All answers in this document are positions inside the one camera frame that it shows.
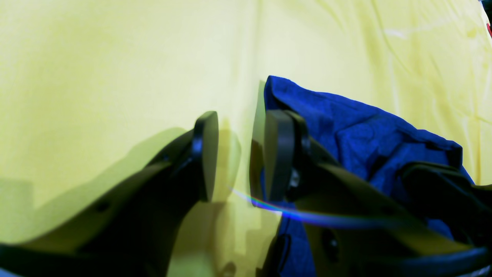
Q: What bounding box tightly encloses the yellow table cloth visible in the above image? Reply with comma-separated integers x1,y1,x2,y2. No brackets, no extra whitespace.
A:
0,0,491,277

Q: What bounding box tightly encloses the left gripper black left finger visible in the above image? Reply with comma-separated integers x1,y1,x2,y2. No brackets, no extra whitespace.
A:
1,112,219,277

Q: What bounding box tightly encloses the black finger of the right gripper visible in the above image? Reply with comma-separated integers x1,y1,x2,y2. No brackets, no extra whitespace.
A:
399,162,492,247

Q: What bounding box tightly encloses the dark blue long-sleeve shirt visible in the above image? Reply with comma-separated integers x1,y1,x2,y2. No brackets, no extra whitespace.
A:
264,76,474,277

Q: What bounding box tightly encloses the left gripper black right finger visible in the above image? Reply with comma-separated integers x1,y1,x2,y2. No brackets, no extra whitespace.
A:
264,110,491,277

